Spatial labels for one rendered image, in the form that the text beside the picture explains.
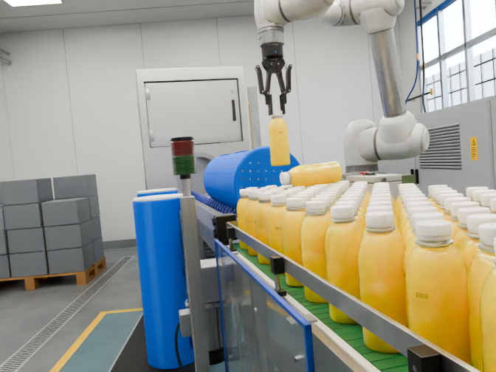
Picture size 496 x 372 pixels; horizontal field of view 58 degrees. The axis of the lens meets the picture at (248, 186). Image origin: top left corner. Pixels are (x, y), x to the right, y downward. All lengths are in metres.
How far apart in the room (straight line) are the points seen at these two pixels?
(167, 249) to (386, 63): 1.36
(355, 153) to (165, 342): 1.35
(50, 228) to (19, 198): 0.46
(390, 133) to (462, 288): 1.61
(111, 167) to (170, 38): 2.16
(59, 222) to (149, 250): 2.99
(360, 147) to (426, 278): 1.68
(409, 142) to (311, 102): 5.10
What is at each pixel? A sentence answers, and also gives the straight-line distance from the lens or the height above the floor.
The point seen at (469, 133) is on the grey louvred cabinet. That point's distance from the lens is 3.19.
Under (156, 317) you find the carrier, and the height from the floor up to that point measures 0.43.
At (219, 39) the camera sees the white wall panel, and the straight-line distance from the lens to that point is 7.22.
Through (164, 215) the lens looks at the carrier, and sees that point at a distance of 2.33.
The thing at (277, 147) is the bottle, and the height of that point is 1.22.
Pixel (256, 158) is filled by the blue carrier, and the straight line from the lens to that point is 1.72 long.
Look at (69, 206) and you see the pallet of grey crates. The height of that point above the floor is 0.86.
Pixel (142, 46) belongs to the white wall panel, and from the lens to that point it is 7.30.
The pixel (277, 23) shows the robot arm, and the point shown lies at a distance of 1.64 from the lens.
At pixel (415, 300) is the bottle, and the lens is 0.56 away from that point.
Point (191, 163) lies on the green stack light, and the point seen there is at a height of 1.19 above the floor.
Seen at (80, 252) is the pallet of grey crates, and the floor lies 0.35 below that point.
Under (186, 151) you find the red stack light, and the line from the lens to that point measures 1.20.
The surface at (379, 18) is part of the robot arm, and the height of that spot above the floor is 1.72.
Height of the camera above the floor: 1.18
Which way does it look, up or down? 3 degrees down
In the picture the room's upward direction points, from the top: 5 degrees counter-clockwise
